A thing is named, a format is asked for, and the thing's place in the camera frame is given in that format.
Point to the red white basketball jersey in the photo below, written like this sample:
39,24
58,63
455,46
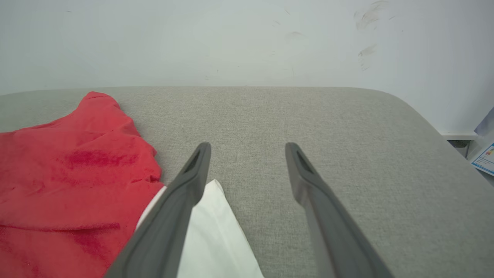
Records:
77,173

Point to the blue bordered paper sheet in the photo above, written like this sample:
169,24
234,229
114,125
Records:
486,160

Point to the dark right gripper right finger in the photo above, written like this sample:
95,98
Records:
332,231

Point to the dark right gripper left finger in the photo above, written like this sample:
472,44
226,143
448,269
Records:
166,224

